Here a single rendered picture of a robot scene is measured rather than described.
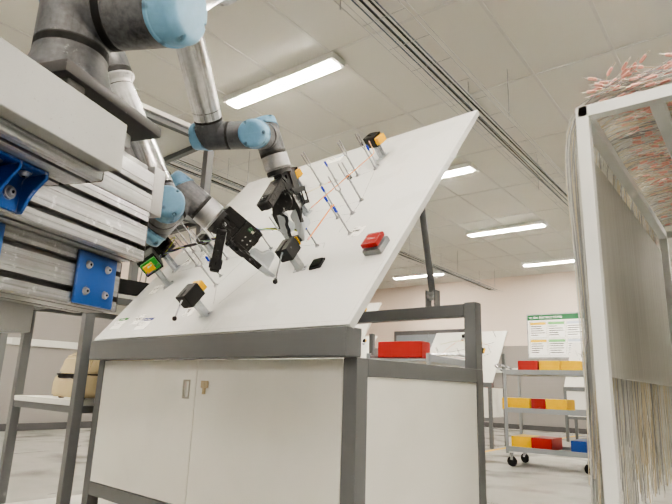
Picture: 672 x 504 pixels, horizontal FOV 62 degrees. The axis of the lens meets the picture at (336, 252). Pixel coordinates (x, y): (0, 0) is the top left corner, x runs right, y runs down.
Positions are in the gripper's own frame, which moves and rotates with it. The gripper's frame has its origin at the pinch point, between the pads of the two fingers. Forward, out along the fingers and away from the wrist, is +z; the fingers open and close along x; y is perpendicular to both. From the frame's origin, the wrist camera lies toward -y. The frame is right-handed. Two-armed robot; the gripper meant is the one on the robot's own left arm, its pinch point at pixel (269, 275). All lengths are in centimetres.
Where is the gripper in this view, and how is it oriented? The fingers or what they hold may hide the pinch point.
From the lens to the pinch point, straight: 148.1
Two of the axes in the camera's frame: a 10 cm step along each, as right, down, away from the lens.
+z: 7.3, 6.5, 2.0
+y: 6.6, -7.5, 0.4
